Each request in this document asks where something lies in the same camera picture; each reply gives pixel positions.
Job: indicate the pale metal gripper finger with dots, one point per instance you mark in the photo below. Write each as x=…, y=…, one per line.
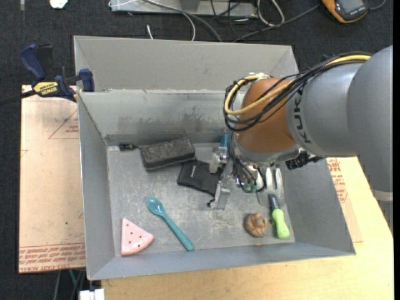
x=222, y=198
x=214, y=162

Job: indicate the black cloth pouch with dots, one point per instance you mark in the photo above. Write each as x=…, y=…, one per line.
x=197, y=177

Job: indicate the grey metal bin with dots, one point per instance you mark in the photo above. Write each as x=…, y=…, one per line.
x=193, y=227

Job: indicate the brown swirl toy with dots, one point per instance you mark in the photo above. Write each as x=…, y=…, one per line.
x=256, y=225

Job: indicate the black felt eraser block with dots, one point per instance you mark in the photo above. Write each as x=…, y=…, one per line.
x=167, y=153

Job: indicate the teal plastic spoon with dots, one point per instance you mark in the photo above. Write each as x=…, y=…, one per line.
x=170, y=223

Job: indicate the small black plug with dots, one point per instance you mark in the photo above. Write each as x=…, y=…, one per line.
x=126, y=147

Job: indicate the pink toy watermelon slice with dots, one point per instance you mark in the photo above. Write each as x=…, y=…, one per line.
x=134, y=239

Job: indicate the brown cardboard board red print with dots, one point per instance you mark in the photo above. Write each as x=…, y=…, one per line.
x=50, y=183

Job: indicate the black cylinder on white bracket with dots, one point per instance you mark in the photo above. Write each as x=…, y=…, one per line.
x=301, y=161

